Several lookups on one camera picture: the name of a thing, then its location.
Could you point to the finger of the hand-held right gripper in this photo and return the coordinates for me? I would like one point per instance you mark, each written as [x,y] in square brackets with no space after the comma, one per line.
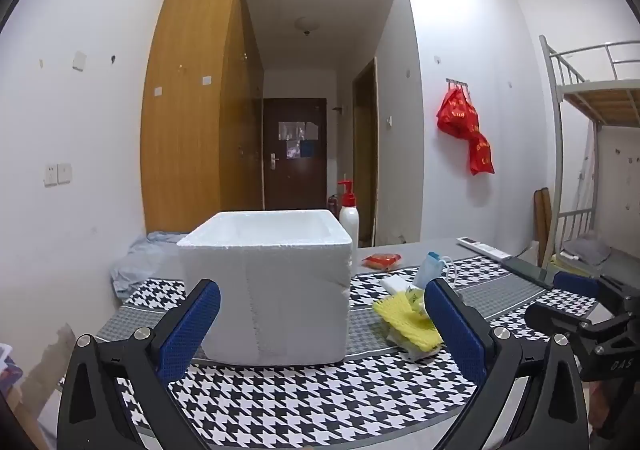
[550,317]
[575,284]

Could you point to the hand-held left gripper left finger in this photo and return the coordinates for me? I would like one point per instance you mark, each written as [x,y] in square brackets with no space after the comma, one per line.
[192,325]

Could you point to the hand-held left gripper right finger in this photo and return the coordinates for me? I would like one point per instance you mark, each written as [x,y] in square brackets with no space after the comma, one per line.
[455,330]

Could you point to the yellow sponge cloth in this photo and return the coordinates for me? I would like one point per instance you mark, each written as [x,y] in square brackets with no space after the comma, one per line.
[400,312]

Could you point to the blue face mask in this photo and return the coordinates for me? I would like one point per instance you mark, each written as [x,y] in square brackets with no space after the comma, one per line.
[429,272]

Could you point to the white soft tube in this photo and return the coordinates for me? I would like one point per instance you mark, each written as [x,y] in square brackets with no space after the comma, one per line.
[397,285]

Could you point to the white foam box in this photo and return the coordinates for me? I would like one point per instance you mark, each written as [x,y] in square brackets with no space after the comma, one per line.
[270,290]

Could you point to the grey folded bedding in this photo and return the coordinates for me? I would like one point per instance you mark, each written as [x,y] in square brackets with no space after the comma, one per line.
[587,252]

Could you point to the wooden boards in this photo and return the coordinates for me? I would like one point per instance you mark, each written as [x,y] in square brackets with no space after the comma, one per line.
[541,225]

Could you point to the white remote control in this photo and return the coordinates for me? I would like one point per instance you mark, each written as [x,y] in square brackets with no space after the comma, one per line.
[482,247]

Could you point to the red snack packet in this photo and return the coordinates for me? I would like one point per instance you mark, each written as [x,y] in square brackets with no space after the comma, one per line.
[382,261]

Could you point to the houndstooth table cloth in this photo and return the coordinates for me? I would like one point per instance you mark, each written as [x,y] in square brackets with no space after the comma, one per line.
[310,395]

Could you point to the white lotion bottle red pump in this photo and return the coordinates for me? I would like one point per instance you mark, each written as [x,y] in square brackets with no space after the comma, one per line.
[349,222]

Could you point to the red plastic bag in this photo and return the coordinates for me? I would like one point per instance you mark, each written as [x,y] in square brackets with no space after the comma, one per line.
[481,154]

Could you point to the red fire extinguisher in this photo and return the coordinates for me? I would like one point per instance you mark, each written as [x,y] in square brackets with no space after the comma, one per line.
[333,206]

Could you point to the dark brown entrance door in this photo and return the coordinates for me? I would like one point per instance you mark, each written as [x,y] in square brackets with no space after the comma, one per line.
[295,180]

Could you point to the white metal bunk bed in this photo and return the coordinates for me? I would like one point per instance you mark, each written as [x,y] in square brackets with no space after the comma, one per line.
[600,97]

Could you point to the colourful printed box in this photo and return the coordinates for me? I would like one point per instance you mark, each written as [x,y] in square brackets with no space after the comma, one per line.
[7,365]

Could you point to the wooden side door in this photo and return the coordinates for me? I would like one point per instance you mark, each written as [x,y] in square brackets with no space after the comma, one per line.
[365,154]

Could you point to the papers on door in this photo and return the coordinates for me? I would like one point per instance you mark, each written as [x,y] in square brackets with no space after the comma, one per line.
[297,137]

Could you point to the wooden wardrobe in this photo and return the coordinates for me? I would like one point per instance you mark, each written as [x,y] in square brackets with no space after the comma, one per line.
[195,104]

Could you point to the ceiling lamp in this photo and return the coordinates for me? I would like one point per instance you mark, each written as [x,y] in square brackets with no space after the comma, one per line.
[306,24]

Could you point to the white wall sockets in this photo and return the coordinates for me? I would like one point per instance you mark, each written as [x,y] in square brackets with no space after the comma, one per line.
[57,173]

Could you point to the red cloth on wall hook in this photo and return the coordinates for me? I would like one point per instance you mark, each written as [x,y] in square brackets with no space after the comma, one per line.
[456,114]

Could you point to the metal wall hook rack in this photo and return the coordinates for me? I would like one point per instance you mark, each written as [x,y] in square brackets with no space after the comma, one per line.
[457,82]

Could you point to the white wall switch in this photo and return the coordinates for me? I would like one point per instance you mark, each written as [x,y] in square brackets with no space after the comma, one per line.
[80,61]

